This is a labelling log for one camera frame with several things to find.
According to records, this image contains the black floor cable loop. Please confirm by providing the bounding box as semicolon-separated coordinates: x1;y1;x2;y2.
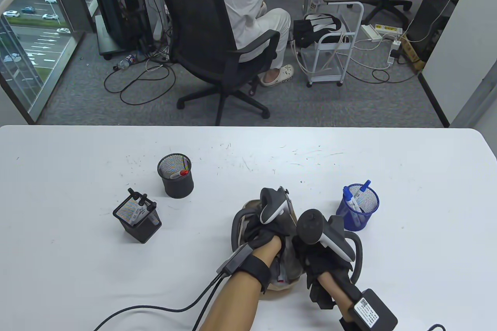
104;60;176;106

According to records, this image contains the person's right forearm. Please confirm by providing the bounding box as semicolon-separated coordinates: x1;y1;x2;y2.
318;269;360;316

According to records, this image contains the beige cable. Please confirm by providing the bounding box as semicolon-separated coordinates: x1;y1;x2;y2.
291;38;346;75

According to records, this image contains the grey wheeled tower stand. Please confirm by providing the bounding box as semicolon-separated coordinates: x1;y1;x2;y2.
94;16;117;61

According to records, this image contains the white plug adapter strip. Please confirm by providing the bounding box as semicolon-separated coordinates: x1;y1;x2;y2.
388;40;402;65

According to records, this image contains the person's right hand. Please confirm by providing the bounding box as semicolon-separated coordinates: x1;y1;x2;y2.
292;235;356;310

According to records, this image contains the round black mesh pen holder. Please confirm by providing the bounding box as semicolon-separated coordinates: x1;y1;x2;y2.
157;153;194;199

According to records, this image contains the black wrist camera strap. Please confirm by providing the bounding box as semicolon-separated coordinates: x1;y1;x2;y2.
216;244;272;295

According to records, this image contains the black computer tower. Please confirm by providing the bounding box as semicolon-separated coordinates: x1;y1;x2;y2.
91;0;154;50

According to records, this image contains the glass window panel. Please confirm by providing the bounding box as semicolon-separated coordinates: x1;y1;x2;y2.
0;0;85;124

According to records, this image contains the black and white bag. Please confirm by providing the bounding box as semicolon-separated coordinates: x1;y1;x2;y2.
293;14;343;49

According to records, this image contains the black labelled wrist box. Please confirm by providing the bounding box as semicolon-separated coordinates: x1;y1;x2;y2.
340;288;398;331

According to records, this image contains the black equipment case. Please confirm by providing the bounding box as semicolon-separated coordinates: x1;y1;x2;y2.
408;0;459;63

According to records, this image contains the grey and white hand controller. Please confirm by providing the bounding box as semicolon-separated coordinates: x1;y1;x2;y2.
297;209;364;281
232;187;292;254

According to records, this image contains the black mesh office chair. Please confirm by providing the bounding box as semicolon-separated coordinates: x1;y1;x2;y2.
149;0;281;126

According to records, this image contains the person's left hand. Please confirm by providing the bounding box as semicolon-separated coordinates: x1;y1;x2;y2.
244;222;287;255

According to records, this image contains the white floor cable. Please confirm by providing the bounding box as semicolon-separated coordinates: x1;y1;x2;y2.
344;38;420;84

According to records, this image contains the tangle of desk cables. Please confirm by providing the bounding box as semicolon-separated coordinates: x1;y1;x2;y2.
146;0;173;63

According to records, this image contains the white rolling cart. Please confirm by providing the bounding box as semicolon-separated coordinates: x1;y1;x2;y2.
306;1;365;88

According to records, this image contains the plastic bottle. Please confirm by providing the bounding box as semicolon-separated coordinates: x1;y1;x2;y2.
116;54;137;70

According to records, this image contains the blue mesh pen holder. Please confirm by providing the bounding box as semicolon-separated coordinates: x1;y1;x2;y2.
336;185;379;230

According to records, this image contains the person's left forearm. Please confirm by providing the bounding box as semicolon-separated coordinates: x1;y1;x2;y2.
198;236;282;331

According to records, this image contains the square black mesh pen holder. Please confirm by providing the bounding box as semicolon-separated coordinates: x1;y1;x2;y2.
113;188;162;244

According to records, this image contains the beige velcro pouch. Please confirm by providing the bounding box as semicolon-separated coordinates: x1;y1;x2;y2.
232;199;308;293

